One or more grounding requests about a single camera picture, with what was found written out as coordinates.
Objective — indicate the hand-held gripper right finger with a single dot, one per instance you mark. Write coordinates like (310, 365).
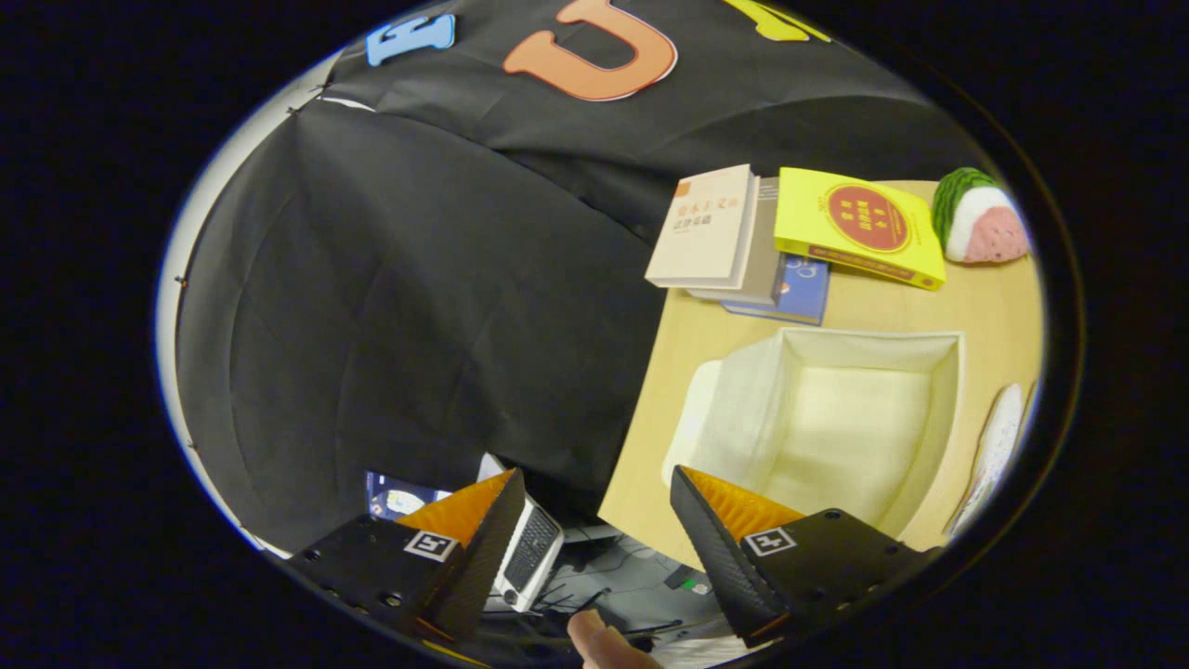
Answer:
(715, 567)

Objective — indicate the white striped canvas shoe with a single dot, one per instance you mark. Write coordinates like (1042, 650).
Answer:
(996, 446)

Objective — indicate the blue book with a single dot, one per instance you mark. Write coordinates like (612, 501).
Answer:
(803, 293)

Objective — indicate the grey book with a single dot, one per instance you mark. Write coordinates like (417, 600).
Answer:
(766, 260)

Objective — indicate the yellow book with red circle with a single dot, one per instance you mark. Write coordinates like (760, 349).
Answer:
(864, 218)

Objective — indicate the beige book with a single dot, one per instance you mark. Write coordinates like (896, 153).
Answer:
(701, 228)

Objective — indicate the black power adapter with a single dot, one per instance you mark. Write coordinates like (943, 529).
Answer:
(689, 581)

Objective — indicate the watermelon slice plush toy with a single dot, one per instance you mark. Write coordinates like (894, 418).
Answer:
(980, 218)

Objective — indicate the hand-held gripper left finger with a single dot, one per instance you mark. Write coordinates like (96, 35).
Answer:
(488, 557)

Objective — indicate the cream fabric storage box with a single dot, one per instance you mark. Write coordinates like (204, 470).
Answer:
(836, 418)

